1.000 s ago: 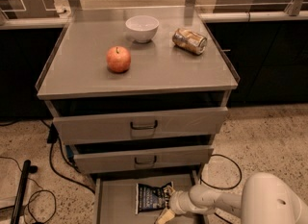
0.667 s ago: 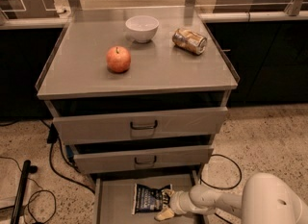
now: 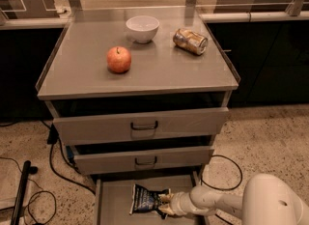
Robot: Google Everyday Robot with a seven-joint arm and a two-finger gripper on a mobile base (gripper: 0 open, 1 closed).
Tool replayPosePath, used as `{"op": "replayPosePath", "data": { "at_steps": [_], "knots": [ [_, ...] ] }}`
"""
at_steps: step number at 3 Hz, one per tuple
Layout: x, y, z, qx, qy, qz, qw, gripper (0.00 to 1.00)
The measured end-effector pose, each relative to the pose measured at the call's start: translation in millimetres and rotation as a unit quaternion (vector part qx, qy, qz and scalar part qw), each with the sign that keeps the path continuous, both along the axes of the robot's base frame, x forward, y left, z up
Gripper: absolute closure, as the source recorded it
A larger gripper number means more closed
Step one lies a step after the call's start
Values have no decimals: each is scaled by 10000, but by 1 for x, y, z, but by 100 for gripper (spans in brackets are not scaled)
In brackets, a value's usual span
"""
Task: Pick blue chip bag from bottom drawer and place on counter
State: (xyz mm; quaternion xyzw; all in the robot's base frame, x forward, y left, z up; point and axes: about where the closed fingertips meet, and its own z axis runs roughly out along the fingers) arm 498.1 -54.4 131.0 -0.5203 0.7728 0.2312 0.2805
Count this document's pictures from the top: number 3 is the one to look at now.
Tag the black pole on floor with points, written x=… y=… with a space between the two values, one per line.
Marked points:
x=27 y=169

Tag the blue chip bag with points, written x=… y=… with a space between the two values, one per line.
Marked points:
x=145 y=200

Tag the top grey drawer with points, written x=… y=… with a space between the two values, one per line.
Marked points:
x=98 y=129

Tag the red apple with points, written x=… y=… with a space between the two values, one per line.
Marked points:
x=118 y=59

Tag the grey drawer cabinet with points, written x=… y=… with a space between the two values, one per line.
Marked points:
x=162 y=77

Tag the crushed metal can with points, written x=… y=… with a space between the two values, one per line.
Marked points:
x=190 y=41

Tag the middle grey drawer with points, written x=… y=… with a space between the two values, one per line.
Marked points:
x=124 y=161

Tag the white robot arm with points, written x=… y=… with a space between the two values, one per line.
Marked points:
x=266 y=200

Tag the black top drawer handle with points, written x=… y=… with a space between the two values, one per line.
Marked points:
x=136 y=127

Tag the grey drawer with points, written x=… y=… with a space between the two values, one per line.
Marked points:
x=124 y=161
x=114 y=197
x=98 y=129

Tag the black drawer handle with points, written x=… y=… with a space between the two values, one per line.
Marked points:
x=136 y=127
x=145 y=161

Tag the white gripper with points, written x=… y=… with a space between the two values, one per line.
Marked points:
x=178 y=203

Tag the bottom grey drawer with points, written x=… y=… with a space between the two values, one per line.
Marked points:
x=114 y=197

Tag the black middle drawer handle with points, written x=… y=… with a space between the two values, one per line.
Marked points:
x=145 y=161

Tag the white bowl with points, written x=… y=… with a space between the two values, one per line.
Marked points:
x=142 y=28

